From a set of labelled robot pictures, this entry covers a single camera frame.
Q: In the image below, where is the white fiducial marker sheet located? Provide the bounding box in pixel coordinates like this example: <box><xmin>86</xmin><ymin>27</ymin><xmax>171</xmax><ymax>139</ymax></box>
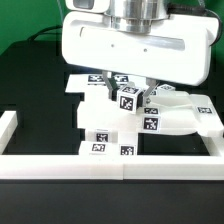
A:
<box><xmin>65</xmin><ymin>74</ymin><xmax>135</xmax><ymax>93</ymax></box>

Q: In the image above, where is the white U-shaped fence frame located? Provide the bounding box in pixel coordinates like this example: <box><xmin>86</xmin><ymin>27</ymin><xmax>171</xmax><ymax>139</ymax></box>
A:
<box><xmin>0</xmin><ymin>111</ymin><xmax>224</xmax><ymax>180</ymax></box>

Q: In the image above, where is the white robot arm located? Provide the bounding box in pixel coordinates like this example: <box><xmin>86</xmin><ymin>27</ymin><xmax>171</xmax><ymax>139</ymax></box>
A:
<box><xmin>62</xmin><ymin>0</ymin><xmax>218</xmax><ymax>99</ymax></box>

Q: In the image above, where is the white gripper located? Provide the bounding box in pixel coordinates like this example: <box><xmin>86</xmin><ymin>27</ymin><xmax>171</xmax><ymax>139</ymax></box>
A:
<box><xmin>62</xmin><ymin>12</ymin><xmax>214</xmax><ymax>106</ymax></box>

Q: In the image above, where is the white chair back piece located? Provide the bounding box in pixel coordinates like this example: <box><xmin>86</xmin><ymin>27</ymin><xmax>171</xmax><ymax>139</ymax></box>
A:
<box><xmin>77</xmin><ymin>90</ymin><xmax>224</xmax><ymax>137</ymax></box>

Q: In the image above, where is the black cable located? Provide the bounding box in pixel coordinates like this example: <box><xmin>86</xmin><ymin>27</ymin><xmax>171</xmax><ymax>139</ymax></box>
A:
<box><xmin>27</xmin><ymin>23</ymin><xmax>64</xmax><ymax>42</ymax></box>

